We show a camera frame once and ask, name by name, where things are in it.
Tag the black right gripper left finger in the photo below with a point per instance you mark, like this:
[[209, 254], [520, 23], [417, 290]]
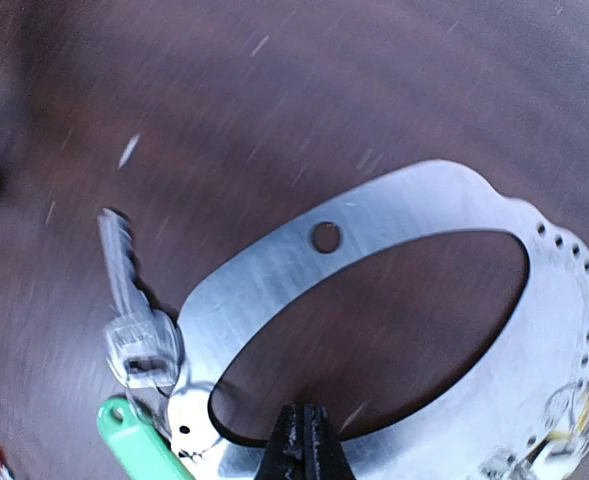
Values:
[[283, 458]]

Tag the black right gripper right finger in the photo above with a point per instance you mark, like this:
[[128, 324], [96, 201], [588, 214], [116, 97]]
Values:
[[323, 456]]

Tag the large metal oval keyring plate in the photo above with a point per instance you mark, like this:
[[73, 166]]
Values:
[[439, 311]]

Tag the silver key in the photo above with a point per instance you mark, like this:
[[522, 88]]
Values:
[[142, 342]]

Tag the green key tag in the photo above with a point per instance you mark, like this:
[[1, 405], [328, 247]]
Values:
[[136, 444]]

